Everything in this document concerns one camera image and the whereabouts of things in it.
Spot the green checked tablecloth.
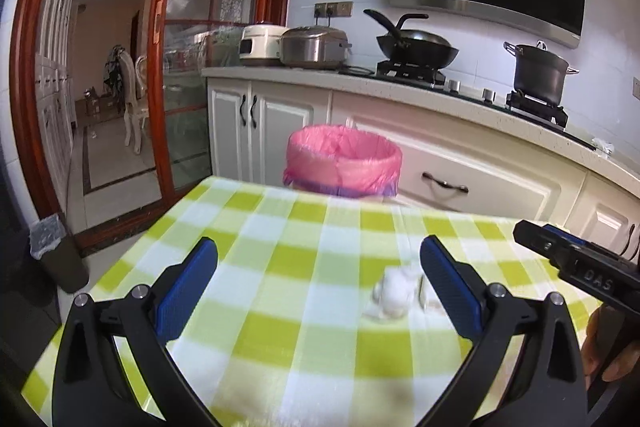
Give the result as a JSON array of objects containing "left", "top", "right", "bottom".
[{"left": 20, "top": 177, "right": 606, "bottom": 427}]

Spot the dark stock pot with lid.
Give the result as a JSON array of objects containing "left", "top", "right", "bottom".
[{"left": 503, "top": 40, "right": 581, "bottom": 106}]

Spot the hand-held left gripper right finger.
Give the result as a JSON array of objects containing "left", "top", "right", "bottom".
[{"left": 419, "top": 234, "right": 588, "bottom": 427}]

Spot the white tissue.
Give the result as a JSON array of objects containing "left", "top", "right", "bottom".
[{"left": 365, "top": 264, "right": 423, "bottom": 323}]

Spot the red framed glass sliding door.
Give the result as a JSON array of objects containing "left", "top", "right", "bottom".
[{"left": 150, "top": 0, "right": 293, "bottom": 208}]

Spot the trash bin with pink liner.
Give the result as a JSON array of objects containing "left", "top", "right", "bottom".
[{"left": 283, "top": 124, "right": 403, "bottom": 200}]

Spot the white dining chair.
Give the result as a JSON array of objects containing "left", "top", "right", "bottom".
[{"left": 117, "top": 52, "right": 151, "bottom": 155}]

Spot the dark garment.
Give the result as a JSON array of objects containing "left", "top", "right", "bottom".
[{"left": 103, "top": 44, "right": 126, "bottom": 100}]

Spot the white tall cupboard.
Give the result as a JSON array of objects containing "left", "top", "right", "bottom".
[{"left": 34, "top": 0, "right": 78, "bottom": 208}]

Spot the black gas stove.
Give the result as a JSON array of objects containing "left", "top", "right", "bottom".
[{"left": 340, "top": 59, "right": 598, "bottom": 151}]

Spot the black wok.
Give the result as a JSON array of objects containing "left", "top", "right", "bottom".
[{"left": 363, "top": 8, "right": 460, "bottom": 70}]

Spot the cardboard box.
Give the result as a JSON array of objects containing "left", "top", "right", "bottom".
[{"left": 82, "top": 87, "right": 123, "bottom": 118}]

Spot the person's right hand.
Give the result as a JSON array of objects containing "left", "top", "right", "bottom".
[{"left": 582, "top": 306, "right": 640, "bottom": 380}]

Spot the white kitchen base cabinet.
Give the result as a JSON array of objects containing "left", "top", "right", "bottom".
[{"left": 202, "top": 66, "right": 640, "bottom": 258}]

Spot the silver electric cooker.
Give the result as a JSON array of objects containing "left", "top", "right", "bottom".
[{"left": 279, "top": 26, "right": 352, "bottom": 70}]

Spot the white rice cooker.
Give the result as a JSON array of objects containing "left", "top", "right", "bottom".
[{"left": 238, "top": 24, "right": 290, "bottom": 68}]

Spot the small dark bin with bag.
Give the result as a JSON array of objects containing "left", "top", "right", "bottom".
[{"left": 29, "top": 213, "right": 90, "bottom": 294}]

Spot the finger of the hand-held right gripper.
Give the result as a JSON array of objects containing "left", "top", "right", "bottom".
[
  {"left": 514, "top": 220, "right": 576, "bottom": 276},
  {"left": 543, "top": 224, "right": 586, "bottom": 250}
]

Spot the metal wall socket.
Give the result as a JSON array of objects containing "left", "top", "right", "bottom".
[{"left": 314, "top": 1, "right": 353, "bottom": 18}]

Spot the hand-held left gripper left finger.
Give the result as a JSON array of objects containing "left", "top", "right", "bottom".
[{"left": 51, "top": 236, "right": 221, "bottom": 427}]

